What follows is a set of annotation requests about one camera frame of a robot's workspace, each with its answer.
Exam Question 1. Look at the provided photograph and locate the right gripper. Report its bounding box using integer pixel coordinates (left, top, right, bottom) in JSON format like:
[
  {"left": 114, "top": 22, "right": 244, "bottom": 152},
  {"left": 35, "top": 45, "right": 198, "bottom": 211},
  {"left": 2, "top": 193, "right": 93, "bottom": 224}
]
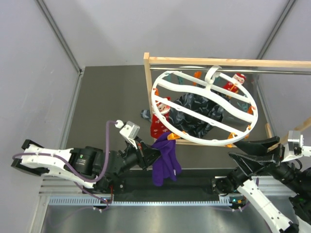
[{"left": 227, "top": 134, "right": 306, "bottom": 193}]

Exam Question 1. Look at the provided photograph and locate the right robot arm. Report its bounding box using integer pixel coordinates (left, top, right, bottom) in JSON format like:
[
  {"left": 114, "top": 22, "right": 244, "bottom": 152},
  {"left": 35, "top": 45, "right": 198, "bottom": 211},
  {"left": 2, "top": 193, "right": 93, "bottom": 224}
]
[{"left": 212, "top": 131, "right": 311, "bottom": 233}]

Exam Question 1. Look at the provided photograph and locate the grey cable duct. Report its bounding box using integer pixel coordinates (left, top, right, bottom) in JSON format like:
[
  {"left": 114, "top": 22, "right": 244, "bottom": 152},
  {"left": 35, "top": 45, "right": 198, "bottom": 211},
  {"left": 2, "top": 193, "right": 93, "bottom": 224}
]
[{"left": 49, "top": 196, "right": 242, "bottom": 206}]

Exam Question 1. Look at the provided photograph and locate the purple sock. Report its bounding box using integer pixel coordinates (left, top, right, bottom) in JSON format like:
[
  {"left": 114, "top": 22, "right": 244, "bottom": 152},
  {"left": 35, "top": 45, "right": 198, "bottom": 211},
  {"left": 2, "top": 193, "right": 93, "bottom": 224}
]
[{"left": 152, "top": 132, "right": 182, "bottom": 186}]

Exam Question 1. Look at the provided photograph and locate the wooden rack frame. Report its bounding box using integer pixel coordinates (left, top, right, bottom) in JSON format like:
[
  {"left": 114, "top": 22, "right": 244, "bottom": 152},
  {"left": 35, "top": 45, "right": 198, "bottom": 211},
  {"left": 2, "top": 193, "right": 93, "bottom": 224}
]
[{"left": 143, "top": 52, "right": 311, "bottom": 147}]

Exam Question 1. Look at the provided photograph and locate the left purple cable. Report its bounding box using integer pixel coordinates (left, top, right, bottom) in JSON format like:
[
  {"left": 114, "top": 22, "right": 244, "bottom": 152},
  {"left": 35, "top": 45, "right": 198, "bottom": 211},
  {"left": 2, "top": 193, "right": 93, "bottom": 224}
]
[{"left": 12, "top": 120, "right": 122, "bottom": 202}]

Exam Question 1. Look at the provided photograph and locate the red santa sock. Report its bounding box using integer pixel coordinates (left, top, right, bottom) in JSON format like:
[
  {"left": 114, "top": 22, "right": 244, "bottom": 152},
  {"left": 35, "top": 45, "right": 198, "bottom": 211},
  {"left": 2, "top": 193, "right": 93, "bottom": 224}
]
[{"left": 150, "top": 96, "right": 172, "bottom": 139}]

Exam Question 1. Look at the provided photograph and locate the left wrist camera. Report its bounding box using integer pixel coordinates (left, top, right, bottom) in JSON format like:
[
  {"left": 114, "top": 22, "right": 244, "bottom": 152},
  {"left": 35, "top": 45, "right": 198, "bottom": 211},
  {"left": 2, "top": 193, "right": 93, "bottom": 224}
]
[{"left": 115, "top": 120, "right": 140, "bottom": 149}]

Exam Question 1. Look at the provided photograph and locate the clear plastic bin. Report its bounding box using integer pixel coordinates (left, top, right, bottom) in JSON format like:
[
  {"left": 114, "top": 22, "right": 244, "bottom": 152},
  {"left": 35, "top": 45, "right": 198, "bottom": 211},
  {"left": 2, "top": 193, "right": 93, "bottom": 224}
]
[{"left": 155, "top": 67, "right": 277, "bottom": 146}]

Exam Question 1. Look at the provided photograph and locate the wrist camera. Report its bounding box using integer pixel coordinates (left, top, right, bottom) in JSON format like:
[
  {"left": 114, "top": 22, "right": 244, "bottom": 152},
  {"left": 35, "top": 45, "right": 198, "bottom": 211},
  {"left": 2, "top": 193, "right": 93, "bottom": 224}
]
[
  {"left": 282, "top": 131, "right": 311, "bottom": 162},
  {"left": 115, "top": 120, "right": 140, "bottom": 149}
]

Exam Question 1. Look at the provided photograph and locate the white round clip hanger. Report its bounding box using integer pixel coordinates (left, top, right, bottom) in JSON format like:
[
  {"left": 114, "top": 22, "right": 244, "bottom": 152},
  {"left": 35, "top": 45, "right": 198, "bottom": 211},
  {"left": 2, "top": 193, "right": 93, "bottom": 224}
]
[{"left": 150, "top": 65, "right": 259, "bottom": 147}]

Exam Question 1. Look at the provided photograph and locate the dark patterned cloth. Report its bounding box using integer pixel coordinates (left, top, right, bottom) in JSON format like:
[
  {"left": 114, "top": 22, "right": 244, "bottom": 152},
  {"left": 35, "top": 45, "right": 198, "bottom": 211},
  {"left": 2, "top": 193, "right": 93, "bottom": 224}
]
[{"left": 140, "top": 93, "right": 225, "bottom": 140}]

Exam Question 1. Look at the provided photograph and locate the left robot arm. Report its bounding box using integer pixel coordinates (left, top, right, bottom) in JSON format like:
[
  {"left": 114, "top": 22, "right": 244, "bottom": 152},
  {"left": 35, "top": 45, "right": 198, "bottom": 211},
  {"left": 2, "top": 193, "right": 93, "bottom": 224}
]
[{"left": 11, "top": 138, "right": 161, "bottom": 193}]

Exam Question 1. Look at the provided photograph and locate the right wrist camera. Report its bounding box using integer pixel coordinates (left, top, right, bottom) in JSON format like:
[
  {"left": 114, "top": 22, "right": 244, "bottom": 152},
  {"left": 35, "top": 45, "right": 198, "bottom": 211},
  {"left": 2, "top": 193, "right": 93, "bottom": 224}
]
[{"left": 282, "top": 131, "right": 311, "bottom": 162}]

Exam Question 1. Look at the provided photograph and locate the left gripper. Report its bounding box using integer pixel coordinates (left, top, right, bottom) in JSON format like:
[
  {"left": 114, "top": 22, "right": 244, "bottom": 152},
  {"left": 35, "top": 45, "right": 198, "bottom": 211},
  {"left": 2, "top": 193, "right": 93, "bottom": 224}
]
[{"left": 120, "top": 137, "right": 164, "bottom": 175}]

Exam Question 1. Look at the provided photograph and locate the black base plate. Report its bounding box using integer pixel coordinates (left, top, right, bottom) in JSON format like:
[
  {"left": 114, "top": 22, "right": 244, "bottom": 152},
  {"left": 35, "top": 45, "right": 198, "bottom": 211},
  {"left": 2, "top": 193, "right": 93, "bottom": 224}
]
[{"left": 104, "top": 168, "right": 232, "bottom": 202}]

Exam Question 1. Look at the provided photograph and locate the red snowflake sock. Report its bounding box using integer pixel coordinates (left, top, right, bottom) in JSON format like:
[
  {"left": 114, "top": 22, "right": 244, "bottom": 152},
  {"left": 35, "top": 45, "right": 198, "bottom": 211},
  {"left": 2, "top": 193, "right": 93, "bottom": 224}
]
[{"left": 223, "top": 73, "right": 246, "bottom": 94}]

